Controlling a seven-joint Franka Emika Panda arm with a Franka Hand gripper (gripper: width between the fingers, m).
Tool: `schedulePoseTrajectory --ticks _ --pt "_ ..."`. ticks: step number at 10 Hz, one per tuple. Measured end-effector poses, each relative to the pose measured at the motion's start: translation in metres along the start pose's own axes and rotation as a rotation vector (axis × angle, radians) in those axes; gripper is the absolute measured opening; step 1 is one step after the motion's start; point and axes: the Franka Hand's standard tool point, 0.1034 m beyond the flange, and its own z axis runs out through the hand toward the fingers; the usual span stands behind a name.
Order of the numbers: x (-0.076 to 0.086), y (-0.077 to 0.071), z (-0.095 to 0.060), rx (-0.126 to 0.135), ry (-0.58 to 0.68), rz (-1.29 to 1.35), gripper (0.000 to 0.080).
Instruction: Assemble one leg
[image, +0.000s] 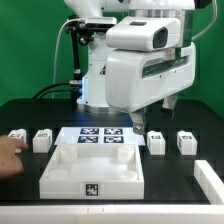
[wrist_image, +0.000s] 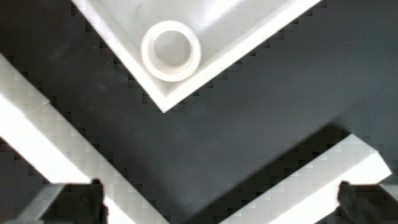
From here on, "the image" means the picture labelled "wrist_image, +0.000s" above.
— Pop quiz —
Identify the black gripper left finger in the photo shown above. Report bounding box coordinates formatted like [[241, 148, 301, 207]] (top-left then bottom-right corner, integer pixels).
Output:
[[15, 179, 108, 224]]

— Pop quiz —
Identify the white square tabletop part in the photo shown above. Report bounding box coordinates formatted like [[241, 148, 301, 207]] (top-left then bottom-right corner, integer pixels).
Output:
[[70, 0, 321, 111]]

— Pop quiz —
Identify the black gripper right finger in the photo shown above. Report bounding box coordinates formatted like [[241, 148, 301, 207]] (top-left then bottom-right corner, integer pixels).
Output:
[[333, 180, 398, 224]]

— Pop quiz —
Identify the white obstacle fence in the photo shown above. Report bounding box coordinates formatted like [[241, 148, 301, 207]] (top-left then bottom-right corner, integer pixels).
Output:
[[0, 55, 390, 224]]

